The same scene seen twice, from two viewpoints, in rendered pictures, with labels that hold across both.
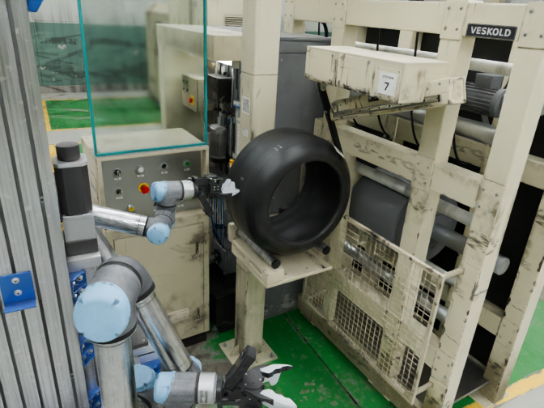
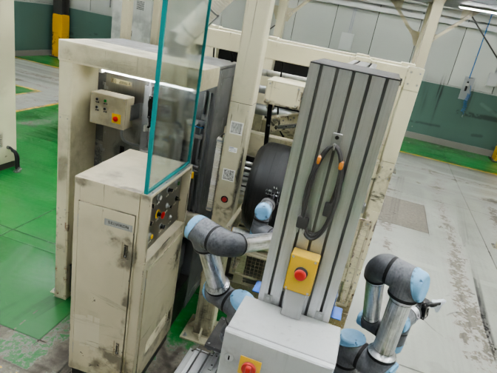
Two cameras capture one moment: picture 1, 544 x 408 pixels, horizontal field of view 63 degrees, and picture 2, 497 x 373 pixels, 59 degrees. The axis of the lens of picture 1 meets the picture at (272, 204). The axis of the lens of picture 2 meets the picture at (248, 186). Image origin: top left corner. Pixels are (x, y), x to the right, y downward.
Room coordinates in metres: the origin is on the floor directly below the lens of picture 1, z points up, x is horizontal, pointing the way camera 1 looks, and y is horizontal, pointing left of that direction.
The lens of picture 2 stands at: (0.34, 1.88, 2.11)
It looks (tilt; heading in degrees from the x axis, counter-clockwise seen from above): 21 degrees down; 312
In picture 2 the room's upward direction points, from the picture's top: 11 degrees clockwise
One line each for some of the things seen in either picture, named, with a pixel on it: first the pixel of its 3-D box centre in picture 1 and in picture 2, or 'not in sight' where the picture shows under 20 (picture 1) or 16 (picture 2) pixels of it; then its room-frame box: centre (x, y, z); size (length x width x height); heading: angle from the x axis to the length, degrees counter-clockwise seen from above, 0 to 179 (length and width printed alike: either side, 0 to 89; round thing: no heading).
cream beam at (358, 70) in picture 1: (368, 71); (316, 99); (1.95, -0.38, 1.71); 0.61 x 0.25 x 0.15; 32
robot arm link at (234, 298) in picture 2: not in sight; (239, 307); (1.40, 0.60, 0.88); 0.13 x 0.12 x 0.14; 5
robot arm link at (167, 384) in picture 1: (177, 388); (402, 320); (0.83, 0.21, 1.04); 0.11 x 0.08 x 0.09; 93
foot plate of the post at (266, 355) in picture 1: (248, 349); (204, 328); (2.11, 0.09, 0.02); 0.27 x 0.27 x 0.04; 32
